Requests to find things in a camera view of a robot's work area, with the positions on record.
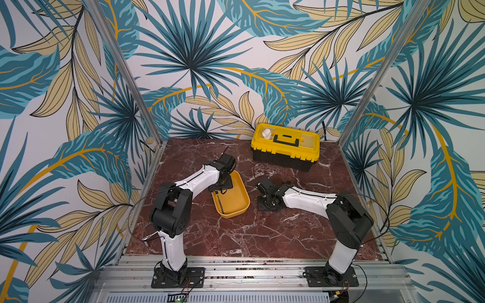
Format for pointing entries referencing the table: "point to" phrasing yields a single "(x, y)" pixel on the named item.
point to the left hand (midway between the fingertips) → (222, 188)
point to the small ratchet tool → (144, 238)
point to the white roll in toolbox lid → (266, 134)
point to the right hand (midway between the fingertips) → (261, 204)
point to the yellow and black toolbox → (285, 146)
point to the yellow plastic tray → (235, 200)
